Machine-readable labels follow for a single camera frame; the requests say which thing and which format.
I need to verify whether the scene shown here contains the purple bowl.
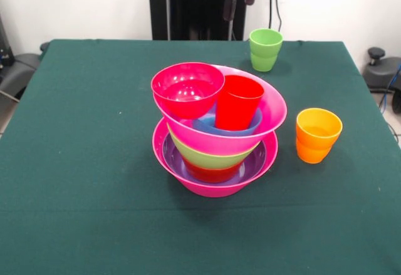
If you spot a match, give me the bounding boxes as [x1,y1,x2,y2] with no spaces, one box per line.
[162,132,267,185]

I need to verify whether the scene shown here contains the large pink bowl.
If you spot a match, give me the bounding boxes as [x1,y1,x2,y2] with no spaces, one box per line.
[152,64,288,156]
[152,117,279,198]

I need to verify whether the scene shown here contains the light green cup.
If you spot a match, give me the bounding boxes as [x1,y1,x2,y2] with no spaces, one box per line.
[249,28,284,73]

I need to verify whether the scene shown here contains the small magenta bowl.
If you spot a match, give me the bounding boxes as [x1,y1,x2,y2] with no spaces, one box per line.
[150,62,226,120]

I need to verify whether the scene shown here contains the dark green tablecloth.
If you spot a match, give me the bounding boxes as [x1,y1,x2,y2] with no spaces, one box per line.
[0,38,401,275]

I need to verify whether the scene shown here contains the red cup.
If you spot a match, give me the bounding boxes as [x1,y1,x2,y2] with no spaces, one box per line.
[214,74,266,131]

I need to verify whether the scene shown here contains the blue cable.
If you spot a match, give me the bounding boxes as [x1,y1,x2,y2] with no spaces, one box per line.
[378,64,401,113]

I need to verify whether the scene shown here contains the light green bowl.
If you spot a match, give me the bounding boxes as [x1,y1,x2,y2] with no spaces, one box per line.
[167,121,261,170]

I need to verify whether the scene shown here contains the orange cup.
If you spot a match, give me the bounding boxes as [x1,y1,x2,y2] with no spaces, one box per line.
[295,108,343,165]

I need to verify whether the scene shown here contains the orange-red bowl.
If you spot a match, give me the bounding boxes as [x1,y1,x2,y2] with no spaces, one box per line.
[182,157,246,184]

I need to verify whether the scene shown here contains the blue bowl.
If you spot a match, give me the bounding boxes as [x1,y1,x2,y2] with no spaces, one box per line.
[191,107,263,137]

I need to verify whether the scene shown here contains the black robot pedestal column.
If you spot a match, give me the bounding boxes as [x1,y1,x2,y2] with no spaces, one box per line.
[143,0,254,41]

